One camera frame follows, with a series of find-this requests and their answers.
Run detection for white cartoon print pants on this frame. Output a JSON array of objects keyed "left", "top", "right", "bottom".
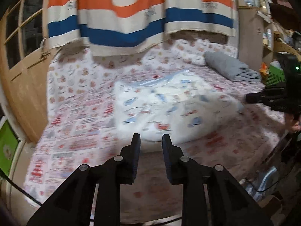
[{"left": 114, "top": 70, "right": 243, "bottom": 144}]

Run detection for green plastic storage bin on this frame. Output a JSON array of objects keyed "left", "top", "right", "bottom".
[{"left": 0, "top": 116, "right": 19, "bottom": 176}]

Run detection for orange snack packet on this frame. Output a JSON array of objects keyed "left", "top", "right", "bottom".
[{"left": 259, "top": 62, "right": 269, "bottom": 76}]

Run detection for person right hand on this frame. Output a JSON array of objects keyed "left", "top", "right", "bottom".
[{"left": 284, "top": 113, "right": 300, "bottom": 133}]

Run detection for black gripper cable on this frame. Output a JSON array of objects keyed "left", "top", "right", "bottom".
[{"left": 0, "top": 169, "right": 43, "bottom": 206}]

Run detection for patterned bed sheet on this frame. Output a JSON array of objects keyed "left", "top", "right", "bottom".
[{"left": 24, "top": 39, "right": 284, "bottom": 223}]

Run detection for green checkered box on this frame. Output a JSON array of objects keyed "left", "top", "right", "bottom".
[{"left": 266, "top": 65, "right": 286, "bottom": 86}]

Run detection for wooden side cabinet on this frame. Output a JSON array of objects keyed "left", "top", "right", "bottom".
[{"left": 236, "top": 0, "right": 274, "bottom": 71}]

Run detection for wooden glass panel door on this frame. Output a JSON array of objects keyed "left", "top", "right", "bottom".
[{"left": 1, "top": 0, "right": 56, "bottom": 143}]

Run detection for striped hanging curtain cloth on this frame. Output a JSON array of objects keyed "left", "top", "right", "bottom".
[{"left": 47, "top": 0, "right": 236, "bottom": 57}]

